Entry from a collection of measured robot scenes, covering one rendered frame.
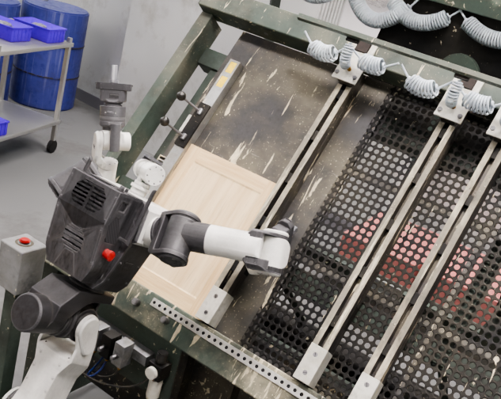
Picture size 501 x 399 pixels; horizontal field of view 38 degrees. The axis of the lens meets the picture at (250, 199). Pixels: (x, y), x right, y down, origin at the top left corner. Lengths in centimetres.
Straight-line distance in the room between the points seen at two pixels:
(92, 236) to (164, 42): 480
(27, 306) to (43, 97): 551
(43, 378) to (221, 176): 98
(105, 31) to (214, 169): 526
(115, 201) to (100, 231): 9
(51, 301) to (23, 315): 9
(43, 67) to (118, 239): 544
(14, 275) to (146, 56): 443
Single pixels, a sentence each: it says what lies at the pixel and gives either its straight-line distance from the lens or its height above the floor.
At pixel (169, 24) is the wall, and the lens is 675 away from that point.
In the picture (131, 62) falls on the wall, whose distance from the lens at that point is 708.
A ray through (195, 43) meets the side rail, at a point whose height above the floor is 169.
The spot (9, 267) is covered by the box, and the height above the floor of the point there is 85.
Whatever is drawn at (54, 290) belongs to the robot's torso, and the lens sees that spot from 221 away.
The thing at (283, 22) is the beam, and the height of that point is 188.
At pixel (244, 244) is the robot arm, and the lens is 205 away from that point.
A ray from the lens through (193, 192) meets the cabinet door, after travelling 277.
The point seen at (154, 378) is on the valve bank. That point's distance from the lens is 256.
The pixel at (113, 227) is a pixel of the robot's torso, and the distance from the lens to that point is 211.
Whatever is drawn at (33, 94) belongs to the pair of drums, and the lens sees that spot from 758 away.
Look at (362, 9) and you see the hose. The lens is 319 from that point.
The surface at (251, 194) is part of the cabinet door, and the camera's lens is 267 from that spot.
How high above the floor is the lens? 219
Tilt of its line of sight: 20 degrees down
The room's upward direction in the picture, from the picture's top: 15 degrees clockwise
